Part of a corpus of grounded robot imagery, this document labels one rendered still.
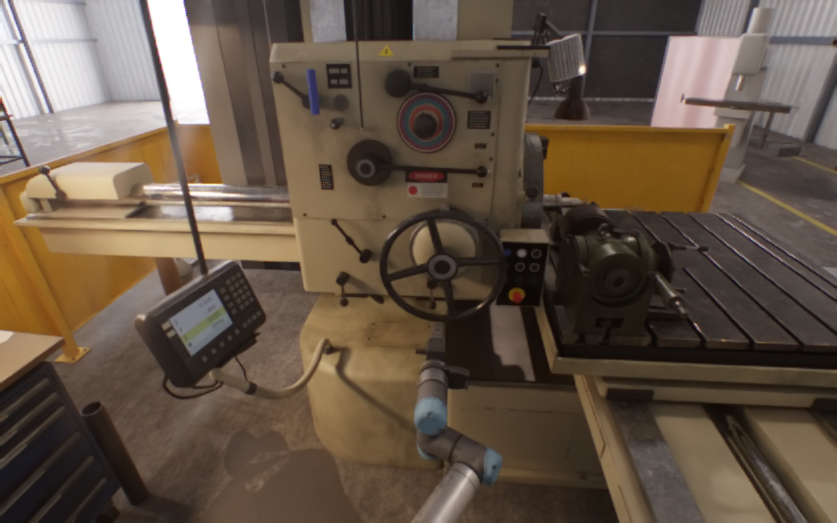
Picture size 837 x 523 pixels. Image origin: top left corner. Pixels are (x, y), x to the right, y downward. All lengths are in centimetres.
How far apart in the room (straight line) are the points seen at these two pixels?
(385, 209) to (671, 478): 121
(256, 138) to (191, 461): 166
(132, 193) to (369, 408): 143
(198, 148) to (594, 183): 363
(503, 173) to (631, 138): 276
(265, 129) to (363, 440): 156
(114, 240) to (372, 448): 155
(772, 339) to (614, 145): 253
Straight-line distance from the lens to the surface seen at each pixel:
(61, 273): 363
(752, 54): 726
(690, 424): 182
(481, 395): 193
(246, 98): 221
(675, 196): 437
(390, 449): 224
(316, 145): 141
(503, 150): 135
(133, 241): 230
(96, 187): 225
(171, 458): 269
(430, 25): 196
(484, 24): 197
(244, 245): 201
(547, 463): 229
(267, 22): 214
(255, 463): 249
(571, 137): 391
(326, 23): 204
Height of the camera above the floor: 189
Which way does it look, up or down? 28 degrees down
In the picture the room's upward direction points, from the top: 1 degrees counter-clockwise
